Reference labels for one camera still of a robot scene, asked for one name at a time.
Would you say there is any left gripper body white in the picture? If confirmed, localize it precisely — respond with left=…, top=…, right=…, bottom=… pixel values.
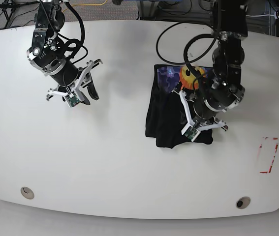
left=172, top=90, right=228, bottom=132

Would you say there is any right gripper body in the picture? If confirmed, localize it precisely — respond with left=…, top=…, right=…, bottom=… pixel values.
left=46, top=59, right=103, bottom=101

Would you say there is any black T-shirt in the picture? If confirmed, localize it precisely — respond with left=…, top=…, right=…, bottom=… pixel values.
left=145, top=64, right=208, bottom=148

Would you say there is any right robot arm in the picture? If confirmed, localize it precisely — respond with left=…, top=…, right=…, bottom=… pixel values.
left=27, top=0, right=102, bottom=107

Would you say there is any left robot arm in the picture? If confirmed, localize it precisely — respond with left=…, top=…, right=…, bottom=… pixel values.
left=172, top=0, right=248, bottom=141

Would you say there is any red tape rectangle marking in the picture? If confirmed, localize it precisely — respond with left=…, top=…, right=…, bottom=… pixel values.
left=257, top=137, right=279, bottom=174

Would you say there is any black tripod stand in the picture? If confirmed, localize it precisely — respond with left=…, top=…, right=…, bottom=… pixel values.
left=0, top=0, right=38, bottom=30

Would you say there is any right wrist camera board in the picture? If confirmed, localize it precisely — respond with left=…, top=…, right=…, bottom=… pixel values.
left=64, top=91, right=84, bottom=107

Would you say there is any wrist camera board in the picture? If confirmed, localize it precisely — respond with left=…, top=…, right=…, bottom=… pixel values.
left=64, top=91, right=84, bottom=107
left=181, top=123, right=201, bottom=142

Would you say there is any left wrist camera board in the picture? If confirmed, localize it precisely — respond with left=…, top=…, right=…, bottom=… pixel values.
left=181, top=123, right=201, bottom=142

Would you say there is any right table cable grommet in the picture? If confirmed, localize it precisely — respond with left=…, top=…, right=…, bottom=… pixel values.
left=236, top=197, right=251, bottom=209

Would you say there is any table cable grommet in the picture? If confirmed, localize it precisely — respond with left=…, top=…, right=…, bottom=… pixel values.
left=20, top=187, right=34, bottom=200
left=236, top=197, right=251, bottom=209

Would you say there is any yellow cable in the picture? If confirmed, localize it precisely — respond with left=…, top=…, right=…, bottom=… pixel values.
left=64, top=0, right=108, bottom=12

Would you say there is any aluminium frame post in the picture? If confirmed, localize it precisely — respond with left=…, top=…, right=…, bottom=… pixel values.
left=136, top=0, right=159, bottom=21

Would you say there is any left table cable grommet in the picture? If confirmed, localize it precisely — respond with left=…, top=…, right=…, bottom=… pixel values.
left=20, top=187, right=34, bottom=200

